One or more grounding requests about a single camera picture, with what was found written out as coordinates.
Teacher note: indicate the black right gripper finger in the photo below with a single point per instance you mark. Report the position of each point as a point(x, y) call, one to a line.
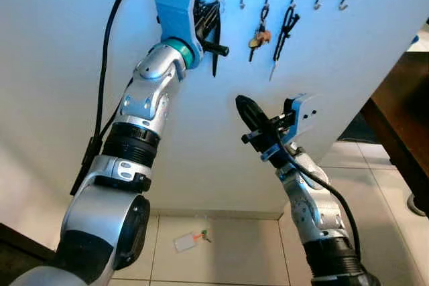
point(260, 112)
point(245, 113)

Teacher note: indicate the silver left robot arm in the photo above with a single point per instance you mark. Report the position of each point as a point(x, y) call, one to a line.
point(137, 118)

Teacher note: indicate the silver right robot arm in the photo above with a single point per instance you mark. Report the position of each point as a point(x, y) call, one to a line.
point(315, 212)

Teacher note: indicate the white hook board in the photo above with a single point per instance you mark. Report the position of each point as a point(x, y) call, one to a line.
point(322, 152)

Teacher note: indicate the clear badge holder with keys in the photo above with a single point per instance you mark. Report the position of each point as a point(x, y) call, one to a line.
point(191, 240)

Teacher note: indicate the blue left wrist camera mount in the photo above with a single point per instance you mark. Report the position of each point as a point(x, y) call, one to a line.
point(175, 11)

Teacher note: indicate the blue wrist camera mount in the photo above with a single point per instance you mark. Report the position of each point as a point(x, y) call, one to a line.
point(303, 117)
point(175, 11)

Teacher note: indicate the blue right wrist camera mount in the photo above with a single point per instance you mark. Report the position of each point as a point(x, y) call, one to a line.
point(303, 117)

